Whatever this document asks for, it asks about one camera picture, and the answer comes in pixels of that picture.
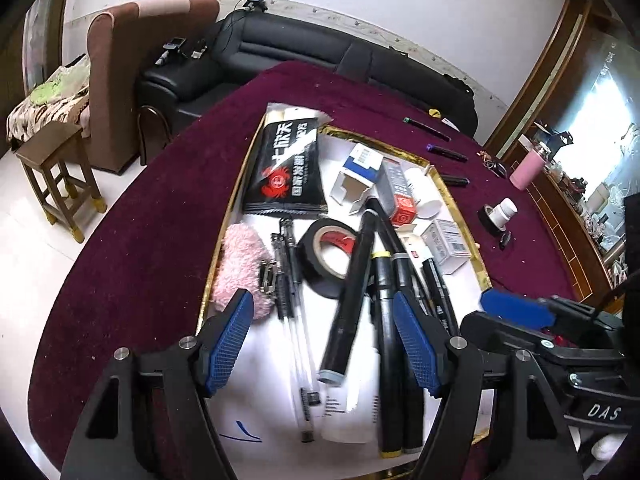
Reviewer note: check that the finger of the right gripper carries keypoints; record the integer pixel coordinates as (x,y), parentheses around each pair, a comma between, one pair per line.
(516,309)

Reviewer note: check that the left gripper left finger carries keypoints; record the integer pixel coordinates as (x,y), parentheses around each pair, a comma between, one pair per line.
(147,414)

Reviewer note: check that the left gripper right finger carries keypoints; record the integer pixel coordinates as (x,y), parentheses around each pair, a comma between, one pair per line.
(529,438)

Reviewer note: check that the black marker pink cap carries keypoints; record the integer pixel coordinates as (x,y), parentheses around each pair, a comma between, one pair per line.
(400,319)

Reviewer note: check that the white medicine box barcode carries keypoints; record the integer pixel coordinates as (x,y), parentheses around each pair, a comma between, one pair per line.
(446,244)

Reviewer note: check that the black marker grey cap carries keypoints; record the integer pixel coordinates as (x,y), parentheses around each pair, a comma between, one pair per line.
(343,330)

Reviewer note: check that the grey red 502 glue box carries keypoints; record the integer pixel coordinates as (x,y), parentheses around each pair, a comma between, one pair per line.
(394,193)

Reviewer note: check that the black tape roll red core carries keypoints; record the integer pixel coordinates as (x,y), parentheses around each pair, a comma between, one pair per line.
(324,253)

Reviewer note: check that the clear grey pen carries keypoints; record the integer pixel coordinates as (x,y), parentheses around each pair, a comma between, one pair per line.
(305,394)

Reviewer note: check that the pink fluffy round brooch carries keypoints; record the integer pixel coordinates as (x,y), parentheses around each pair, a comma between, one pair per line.
(243,251)

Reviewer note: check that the blue white medicine box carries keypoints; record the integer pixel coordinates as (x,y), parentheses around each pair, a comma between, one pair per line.
(356,177)

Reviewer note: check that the black snack packet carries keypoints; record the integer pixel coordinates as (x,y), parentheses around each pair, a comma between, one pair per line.
(286,178)

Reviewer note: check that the black marker white cap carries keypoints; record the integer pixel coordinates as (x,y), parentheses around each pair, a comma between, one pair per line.
(439,295)

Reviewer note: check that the black marker yellow cap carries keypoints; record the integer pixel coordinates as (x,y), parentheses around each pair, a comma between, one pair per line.
(381,292)

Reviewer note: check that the white pill bottle red label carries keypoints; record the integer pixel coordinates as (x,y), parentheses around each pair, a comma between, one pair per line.
(424,192)

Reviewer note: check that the white gloved right hand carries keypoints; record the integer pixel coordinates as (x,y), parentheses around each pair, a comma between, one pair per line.
(606,447)

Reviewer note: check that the white pill bottle green label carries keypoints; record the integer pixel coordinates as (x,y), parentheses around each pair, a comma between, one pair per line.
(502,213)

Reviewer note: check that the pink thermos bottle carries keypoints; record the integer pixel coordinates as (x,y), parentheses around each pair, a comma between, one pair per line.
(529,168)

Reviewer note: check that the black marker teal cap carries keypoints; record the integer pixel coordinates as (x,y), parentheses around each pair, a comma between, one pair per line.
(455,182)

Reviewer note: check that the black marker purple cap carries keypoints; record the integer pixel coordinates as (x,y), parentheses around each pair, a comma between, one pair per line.
(446,152)

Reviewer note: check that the gold white tray box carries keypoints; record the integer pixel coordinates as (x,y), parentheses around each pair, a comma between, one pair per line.
(253,414)

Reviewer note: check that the wooden headboard shelf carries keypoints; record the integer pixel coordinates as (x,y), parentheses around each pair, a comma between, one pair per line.
(578,112)

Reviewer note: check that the yellow object on sofa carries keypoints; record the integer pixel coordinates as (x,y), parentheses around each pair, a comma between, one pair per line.
(434,112)

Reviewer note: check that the black marker green cap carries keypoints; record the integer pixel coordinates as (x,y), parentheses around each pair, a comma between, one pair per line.
(426,128)

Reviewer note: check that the small wooden stool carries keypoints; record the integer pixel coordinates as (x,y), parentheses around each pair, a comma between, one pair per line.
(57,168)

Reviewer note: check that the floral cushion green cloth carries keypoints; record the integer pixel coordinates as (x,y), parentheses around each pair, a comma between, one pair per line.
(63,97)

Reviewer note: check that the brown armchair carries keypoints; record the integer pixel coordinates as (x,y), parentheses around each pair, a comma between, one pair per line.
(121,42)

